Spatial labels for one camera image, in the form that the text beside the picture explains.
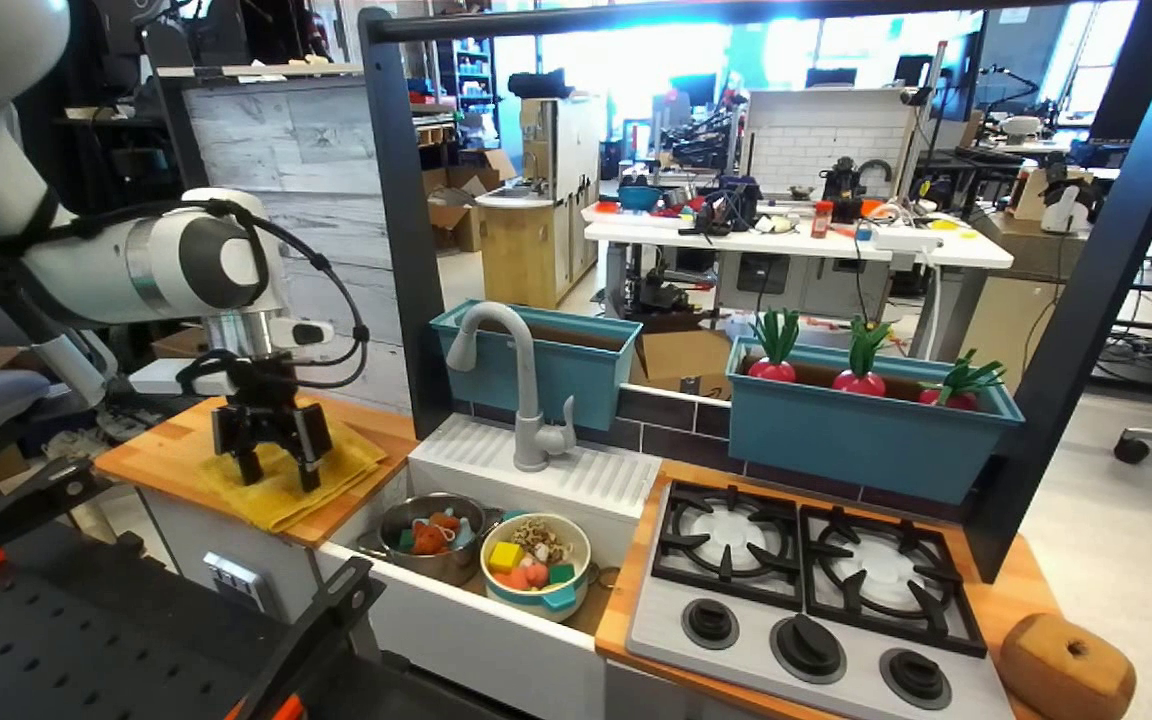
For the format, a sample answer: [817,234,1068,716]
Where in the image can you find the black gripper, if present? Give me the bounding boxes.
[209,347,338,502]

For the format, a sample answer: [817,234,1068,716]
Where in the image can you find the yellow towel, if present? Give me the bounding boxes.
[192,416,394,536]

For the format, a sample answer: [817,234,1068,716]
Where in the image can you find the blue and brown plush toy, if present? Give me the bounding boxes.
[394,513,481,562]

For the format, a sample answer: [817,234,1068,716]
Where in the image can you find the yellow block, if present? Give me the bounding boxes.
[484,536,528,575]

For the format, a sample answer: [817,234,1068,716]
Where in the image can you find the pink bunny plush toy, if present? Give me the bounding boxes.
[505,555,554,598]

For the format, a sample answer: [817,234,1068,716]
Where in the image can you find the leopard print plush toy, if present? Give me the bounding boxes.
[520,517,581,566]

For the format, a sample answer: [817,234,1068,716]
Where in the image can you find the black stove knob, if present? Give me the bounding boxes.
[768,612,852,684]
[875,646,957,712]
[682,598,743,658]

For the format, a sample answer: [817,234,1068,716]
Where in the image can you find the grey toy stove black grates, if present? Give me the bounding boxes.
[628,475,1024,720]

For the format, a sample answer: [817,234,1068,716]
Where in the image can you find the grey sink faucet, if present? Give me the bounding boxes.
[446,299,583,475]

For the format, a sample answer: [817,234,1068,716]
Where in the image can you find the white sink basin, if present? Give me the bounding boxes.
[313,491,633,720]

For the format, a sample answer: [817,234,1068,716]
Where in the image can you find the whitewashed wood backsplash panel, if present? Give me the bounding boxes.
[184,77,422,416]

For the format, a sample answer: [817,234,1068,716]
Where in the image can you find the black perforated board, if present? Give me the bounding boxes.
[0,523,351,720]

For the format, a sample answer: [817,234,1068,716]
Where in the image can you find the tan wooden cylinder stand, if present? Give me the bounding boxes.
[472,192,560,311]

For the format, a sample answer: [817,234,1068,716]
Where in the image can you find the empty teal planter box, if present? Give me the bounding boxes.
[427,297,647,435]

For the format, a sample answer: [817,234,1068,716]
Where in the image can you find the teal pot cream inside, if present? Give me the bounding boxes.
[476,507,598,623]

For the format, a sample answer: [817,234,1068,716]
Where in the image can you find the brown cardboard box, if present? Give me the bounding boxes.
[633,325,738,400]

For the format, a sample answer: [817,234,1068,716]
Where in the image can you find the red radish toy green leaves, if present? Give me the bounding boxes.
[918,347,1009,412]
[828,317,898,400]
[749,308,804,388]

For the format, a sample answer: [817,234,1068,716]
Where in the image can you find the white workshop table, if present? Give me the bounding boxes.
[583,195,1017,365]

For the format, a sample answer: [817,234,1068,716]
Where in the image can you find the brown wooden rock with hole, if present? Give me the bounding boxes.
[996,608,1139,720]

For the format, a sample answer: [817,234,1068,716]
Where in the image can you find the blue metal beam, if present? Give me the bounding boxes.
[973,0,1152,586]

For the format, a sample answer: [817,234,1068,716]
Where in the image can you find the steel pot with handles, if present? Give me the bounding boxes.
[372,491,489,588]

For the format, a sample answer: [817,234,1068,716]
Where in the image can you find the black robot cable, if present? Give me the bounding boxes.
[0,164,376,400]

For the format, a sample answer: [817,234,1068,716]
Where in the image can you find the black clamp orange handle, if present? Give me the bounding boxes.
[0,458,111,605]
[222,555,394,720]

